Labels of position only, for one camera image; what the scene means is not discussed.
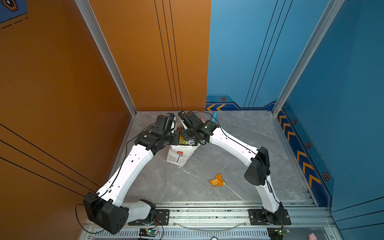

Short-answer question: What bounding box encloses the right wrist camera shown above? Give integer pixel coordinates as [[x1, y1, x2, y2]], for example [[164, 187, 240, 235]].
[[178, 111, 188, 130]]

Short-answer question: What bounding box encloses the left aluminium corner post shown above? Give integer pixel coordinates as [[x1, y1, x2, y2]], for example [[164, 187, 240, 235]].
[[75, 0, 137, 117]]

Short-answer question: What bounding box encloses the right green circuit board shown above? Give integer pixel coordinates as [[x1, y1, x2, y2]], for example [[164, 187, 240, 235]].
[[267, 228, 291, 240]]

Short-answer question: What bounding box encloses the white floral paper bag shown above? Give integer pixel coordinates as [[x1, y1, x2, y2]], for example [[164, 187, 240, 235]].
[[166, 127, 200, 167]]

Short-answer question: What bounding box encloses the green circuit board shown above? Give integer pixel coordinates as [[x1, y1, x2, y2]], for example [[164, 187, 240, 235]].
[[138, 228, 159, 240], [267, 228, 291, 240]]

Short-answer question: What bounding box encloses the left green circuit board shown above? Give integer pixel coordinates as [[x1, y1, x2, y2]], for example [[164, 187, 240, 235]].
[[138, 228, 159, 240]]

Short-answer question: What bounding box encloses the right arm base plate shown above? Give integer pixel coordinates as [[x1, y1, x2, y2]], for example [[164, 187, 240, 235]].
[[248, 209, 292, 226]]

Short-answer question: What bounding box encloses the right aluminium corner post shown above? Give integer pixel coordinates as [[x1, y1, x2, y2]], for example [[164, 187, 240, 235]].
[[272, 0, 345, 118]]

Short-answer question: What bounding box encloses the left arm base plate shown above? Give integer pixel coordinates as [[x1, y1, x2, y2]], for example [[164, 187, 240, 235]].
[[128, 209, 170, 226]]

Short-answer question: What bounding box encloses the blue toy microphone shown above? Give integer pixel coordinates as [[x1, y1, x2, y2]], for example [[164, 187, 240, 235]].
[[212, 112, 218, 123]]

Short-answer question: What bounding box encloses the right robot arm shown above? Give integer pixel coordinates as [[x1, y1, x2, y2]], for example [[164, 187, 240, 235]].
[[178, 111, 285, 225]]

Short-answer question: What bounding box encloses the aluminium corner post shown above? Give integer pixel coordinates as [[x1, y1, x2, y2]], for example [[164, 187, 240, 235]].
[[272, 0, 345, 118], [75, 0, 137, 117]]

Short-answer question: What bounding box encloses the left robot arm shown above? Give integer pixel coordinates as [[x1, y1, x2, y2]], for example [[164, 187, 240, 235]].
[[82, 113, 180, 234]]

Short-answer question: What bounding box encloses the aluminium front rail frame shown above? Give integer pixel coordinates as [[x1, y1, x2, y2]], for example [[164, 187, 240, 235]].
[[78, 201, 344, 240]]

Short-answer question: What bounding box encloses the pink object bottom right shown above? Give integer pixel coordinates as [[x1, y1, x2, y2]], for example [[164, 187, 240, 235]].
[[308, 233, 317, 240]]

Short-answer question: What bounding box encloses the green Fox's tea candy bag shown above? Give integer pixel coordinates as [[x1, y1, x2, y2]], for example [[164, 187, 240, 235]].
[[179, 135, 199, 147]]

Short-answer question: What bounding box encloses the small orange snack packet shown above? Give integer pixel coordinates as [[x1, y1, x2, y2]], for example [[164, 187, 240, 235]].
[[209, 174, 226, 188]]

